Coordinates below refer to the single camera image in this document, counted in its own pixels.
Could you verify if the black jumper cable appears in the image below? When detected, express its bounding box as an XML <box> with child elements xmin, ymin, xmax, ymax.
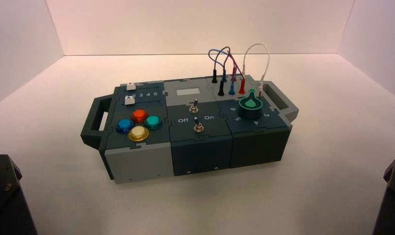
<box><xmin>211</xmin><ymin>47</ymin><xmax>231</xmax><ymax>96</ymax></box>

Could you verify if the blue jumper cable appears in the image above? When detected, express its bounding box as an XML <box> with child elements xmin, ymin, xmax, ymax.
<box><xmin>208</xmin><ymin>48</ymin><xmax>236</xmax><ymax>96</ymax></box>

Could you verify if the blue push button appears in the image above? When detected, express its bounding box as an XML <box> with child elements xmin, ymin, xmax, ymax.
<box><xmin>115</xmin><ymin>118</ymin><xmax>135</xmax><ymax>134</ymax></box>

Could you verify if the white jumper cable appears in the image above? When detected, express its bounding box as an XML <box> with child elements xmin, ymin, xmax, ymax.
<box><xmin>242</xmin><ymin>43</ymin><xmax>271</xmax><ymax>98</ymax></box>

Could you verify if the red push button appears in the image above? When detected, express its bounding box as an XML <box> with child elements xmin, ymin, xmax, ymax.
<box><xmin>131</xmin><ymin>109</ymin><xmax>149</xmax><ymax>123</ymax></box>

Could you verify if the green push button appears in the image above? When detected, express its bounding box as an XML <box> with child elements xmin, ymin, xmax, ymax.
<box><xmin>143</xmin><ymin>115</ymin><xmax>163</xmax><ymax>131</ymax></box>

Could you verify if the purple and red jumper cable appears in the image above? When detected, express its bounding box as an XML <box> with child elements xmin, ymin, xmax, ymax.
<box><xmin>224</xmin><ymin>46</ymin><xmax>247</xmax><ymax>95</ymax></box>

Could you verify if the yellow push button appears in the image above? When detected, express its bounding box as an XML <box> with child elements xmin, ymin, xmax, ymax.
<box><xmin>128</xmin><ymin>126</ymin><xmax>150</xmax><ymax>142</ymax></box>

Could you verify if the green and black rotary knob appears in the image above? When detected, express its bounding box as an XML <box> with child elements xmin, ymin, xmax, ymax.
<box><xmin>238</xmin><ymin>90</ymin><xmax>264</xmax><ymax>120</ymax></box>

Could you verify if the grey and teal control box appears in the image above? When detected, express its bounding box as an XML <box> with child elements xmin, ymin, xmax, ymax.
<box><xmin>80</xmin><ymin>74</ymin><xmax>300</xmax><ymax>185</ymax></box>

